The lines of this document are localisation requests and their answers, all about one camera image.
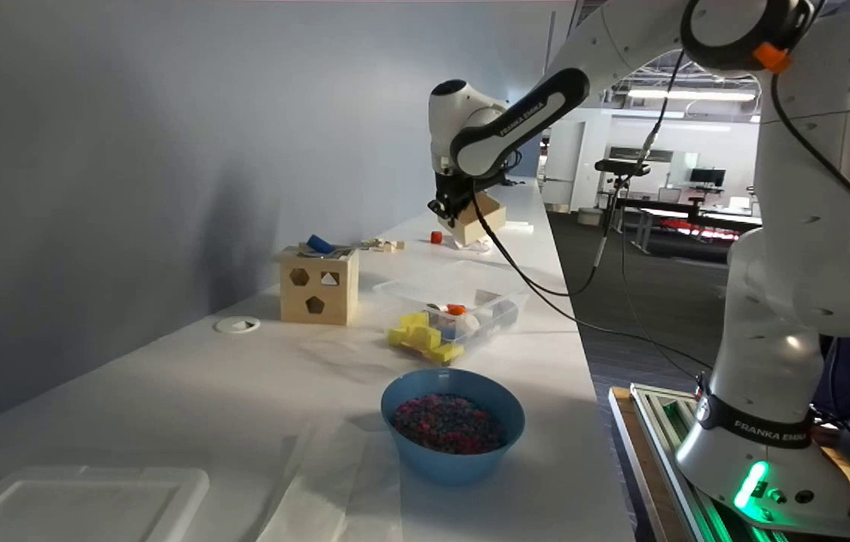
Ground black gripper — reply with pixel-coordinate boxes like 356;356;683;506
424;169;485;226

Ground white round disc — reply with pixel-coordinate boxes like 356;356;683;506
211;316;261;338

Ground clear plastic bin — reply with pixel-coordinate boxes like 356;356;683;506
375;280;523;356

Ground yellow wedge block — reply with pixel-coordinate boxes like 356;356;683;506
385;309;437;356

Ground yellow rectangular block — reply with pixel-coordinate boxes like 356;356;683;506
421;329;470;367

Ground wooden shape sorter box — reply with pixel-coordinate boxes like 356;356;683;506
276;248;362;329

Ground multicolour beads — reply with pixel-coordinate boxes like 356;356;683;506
388;392;506;455

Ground background lab desk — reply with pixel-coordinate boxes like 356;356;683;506
602;192;765;265

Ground black monitor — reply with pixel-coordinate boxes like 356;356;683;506
686;167;729;192

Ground blue bowl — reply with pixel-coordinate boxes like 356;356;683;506
381;365;526;488

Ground ceiling light strip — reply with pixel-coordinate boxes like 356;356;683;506
625;87;756;106

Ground thin clear plastic sheet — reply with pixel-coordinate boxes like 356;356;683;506
257;418;388;542

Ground large clear plastic lid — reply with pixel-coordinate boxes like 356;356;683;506
0;464;211;542

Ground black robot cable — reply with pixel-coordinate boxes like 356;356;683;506
464;47;714;377

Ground black camera tripod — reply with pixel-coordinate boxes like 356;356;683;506
592;156;654;296

